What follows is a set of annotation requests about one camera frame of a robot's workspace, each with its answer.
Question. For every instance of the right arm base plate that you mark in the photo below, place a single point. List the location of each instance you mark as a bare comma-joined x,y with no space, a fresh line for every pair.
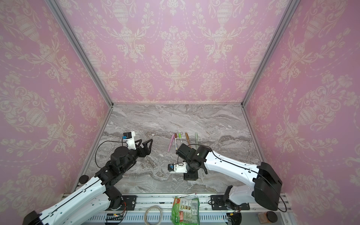
220,203

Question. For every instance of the white marker pink tip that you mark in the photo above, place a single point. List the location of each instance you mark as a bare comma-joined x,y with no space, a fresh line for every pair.
186,195

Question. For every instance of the brown jar black lid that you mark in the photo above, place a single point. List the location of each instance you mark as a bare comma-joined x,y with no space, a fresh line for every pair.
267,217

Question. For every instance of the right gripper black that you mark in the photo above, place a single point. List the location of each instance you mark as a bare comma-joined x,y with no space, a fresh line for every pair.
189,177

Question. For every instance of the white marker black tip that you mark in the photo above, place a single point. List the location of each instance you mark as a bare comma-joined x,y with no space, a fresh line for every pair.
175,141

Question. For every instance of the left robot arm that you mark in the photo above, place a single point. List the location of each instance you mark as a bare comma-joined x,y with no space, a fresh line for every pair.
97,194

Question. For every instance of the tan brown pen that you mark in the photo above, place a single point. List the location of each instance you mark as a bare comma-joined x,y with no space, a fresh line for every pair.
188,139

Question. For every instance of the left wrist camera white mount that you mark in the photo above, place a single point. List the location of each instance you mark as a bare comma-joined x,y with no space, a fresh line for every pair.
129,139

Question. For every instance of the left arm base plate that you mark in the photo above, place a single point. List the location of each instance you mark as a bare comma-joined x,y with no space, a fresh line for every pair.
124,203

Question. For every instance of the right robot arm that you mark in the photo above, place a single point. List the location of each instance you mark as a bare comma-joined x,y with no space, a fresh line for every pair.
262,184

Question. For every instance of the pink pen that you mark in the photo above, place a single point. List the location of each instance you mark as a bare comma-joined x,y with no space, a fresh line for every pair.
171,142

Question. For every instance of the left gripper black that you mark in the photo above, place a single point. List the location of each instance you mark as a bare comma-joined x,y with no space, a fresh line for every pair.
147,150

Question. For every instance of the aluminium front rail frame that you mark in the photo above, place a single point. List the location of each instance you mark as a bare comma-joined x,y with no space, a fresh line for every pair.
156,209

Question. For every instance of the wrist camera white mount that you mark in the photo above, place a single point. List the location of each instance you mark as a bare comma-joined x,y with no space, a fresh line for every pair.
178,168
129,139

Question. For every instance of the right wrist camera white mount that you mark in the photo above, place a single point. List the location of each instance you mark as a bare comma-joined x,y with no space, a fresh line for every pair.
178,168

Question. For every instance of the green snack bag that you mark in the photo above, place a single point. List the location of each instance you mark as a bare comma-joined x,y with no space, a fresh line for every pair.
185,211

